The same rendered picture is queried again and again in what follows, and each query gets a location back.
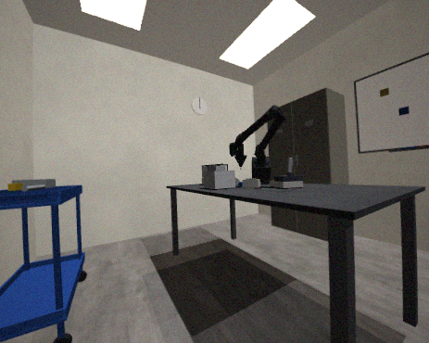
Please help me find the white block with round holes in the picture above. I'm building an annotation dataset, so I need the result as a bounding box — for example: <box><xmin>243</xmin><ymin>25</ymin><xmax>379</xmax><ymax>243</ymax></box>
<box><xmin>204</xmin><ymin>166</ymin><xmax>240</xmax><ymax>189</ymax></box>
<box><xmin>242</xmin><ymin>178</ymin><xmax>260</xmax><ymax>188</ymax></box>

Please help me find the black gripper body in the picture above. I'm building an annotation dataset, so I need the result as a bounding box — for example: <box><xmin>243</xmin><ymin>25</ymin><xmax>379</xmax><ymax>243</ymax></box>
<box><xmin>234</xmin><ymin>149</ymin><xmax>246</xmax><ymax>159</ymax></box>

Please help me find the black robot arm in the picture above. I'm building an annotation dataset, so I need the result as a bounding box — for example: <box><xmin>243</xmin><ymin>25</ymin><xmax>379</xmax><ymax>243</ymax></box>
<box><xmin>229</xmin><ymin>105</ymin><xmax>286</xmax><ymax>167</ymax></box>

